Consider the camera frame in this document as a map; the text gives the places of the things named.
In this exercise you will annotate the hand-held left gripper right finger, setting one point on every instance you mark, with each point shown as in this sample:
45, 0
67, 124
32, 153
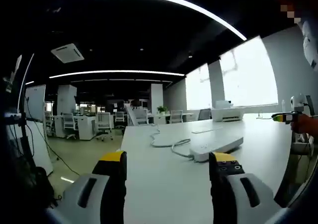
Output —
238, 204

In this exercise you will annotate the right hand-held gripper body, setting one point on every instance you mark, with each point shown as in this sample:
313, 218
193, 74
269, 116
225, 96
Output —
296, 103

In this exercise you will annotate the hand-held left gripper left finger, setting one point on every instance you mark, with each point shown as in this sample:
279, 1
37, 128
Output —
82, 204

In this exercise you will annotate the white power strip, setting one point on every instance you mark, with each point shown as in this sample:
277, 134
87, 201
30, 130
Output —
216, 145

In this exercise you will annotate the straight ceiling light strip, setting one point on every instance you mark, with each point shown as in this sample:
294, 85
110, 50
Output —
116, 72

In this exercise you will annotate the curved ceiling light strip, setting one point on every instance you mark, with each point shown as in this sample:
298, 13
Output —
179, 1

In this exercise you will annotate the person's right hand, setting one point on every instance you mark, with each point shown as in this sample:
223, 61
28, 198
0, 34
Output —
305, 126

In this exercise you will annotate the black bag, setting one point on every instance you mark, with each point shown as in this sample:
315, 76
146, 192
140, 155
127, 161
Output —
42, 186

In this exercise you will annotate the large bright window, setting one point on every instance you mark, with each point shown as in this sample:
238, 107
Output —
248, 77

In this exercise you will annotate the white printer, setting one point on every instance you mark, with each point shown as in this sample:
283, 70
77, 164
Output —
227, 113

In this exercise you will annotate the person in beige shirt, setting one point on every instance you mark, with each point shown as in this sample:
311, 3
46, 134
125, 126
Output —
310, 42

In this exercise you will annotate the white panel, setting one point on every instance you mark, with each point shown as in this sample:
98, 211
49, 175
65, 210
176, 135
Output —
41, 147

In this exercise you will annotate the white table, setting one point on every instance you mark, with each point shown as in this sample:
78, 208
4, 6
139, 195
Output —
169, 184

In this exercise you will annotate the white flat bar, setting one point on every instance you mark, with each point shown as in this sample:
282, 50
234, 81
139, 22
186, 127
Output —
206, 130

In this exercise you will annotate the dark mesh office chair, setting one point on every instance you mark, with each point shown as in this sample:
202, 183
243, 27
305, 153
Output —
204, 114

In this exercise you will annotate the small bright window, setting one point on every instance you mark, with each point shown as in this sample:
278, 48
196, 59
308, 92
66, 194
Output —
198, 90

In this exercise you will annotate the row of distant office chairs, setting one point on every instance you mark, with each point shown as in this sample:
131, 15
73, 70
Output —
103, 121

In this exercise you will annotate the black stand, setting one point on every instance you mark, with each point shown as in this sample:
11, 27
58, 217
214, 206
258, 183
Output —
24, 134

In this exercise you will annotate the white mesh office chair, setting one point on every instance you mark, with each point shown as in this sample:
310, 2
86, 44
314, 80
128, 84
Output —
176, 116

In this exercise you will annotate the whiteboard on stand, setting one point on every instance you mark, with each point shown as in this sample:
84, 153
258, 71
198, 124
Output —
34, 102

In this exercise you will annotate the green potted plant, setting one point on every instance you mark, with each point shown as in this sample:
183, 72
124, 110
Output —
162, 109

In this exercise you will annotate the ceiling air conditioner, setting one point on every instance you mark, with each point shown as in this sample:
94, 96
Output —
67, 52

